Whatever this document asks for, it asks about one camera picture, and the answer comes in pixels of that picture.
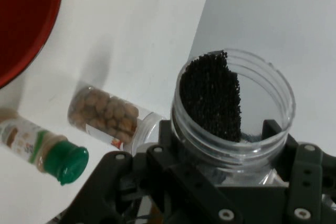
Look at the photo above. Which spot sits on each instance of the green-capped spice bottle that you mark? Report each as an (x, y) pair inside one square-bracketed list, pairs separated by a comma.
[(68, 163)]

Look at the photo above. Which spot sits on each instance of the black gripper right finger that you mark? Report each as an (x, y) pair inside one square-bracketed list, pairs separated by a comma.
[(307, 182)]

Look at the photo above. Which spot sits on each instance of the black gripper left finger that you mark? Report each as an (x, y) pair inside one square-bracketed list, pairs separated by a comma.
[(183, 182)]

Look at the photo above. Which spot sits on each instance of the clear jar of black seeds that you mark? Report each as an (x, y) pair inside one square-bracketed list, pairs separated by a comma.
[(210, 98)]

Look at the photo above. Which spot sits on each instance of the red bowl with black rim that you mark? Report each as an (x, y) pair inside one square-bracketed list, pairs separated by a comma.
[(23, 24)]

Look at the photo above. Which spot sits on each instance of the white-capped jar of nuts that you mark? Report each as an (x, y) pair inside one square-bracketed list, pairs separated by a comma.
[(105, 113)]

